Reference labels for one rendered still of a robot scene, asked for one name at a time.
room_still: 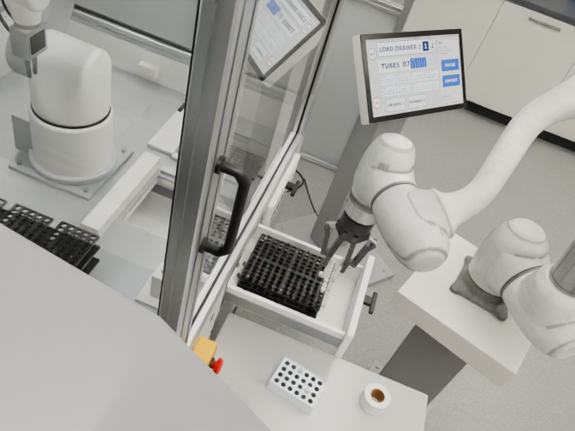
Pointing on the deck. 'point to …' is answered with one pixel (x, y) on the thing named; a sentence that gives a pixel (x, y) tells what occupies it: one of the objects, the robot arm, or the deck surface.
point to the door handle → (232, 210)
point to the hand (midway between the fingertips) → (333, 268)
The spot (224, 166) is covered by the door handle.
